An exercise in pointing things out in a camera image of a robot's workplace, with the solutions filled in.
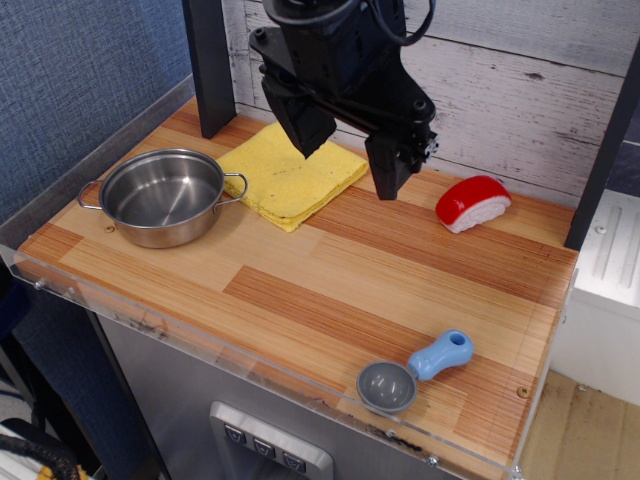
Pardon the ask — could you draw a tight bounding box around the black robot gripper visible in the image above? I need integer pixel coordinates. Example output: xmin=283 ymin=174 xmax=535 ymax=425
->
xmin=250 ymin=1 xmax=438 ymax=200

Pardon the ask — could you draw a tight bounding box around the clear acrylic front guard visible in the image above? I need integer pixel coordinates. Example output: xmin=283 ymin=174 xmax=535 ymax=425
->
xmin=2 ymin=230 xmax=576 ymax=479

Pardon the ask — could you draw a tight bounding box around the silver button control panel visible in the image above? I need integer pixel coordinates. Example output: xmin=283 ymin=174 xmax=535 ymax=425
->
xmin=209 ymin=401 xmax=334 ymax=480

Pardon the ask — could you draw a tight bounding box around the black vertical post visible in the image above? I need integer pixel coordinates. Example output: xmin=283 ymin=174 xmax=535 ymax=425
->
xmin=563 ymin=59 xmax=640 ymax=250
xmin=182 ymin=0 xmax=236 ymax=139

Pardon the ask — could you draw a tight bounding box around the blue grey toy spoon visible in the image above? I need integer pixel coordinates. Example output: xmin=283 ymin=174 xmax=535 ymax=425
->
xmin=356 ymin=330 xmax=475 ymax=415

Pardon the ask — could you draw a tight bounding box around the yellow cloth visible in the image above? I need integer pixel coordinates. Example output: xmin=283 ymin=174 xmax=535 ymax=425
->
xmin=217 ymin=123 xmax=368 ymax=233

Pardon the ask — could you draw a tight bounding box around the red white toy sushi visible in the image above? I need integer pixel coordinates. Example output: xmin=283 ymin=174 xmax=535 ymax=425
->
xmin=435 ymin=176 xmax=512 ymax=234

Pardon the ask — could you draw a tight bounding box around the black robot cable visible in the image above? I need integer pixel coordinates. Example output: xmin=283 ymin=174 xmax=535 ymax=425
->
xmin=364 ymin=0 xmax=437 ymax=47

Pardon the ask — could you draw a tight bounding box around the stainless steel pot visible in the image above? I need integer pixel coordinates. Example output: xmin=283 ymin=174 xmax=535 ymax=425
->
xmin=77 ymin=148 xmax=249 ymax=249

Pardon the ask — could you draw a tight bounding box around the black right vertical post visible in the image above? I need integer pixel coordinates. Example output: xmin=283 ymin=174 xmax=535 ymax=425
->
xmin=563 ymin=59 xmax=640 ymax=250

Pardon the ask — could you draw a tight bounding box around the black left vertical post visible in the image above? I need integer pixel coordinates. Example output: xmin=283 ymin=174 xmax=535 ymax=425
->
xmin=182 ymin=0 xmax=236 ymax=139

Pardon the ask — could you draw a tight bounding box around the white aluminium block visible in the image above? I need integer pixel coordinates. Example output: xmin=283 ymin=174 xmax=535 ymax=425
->
xmin=551 ymin=190 xmax=639 ymax=405

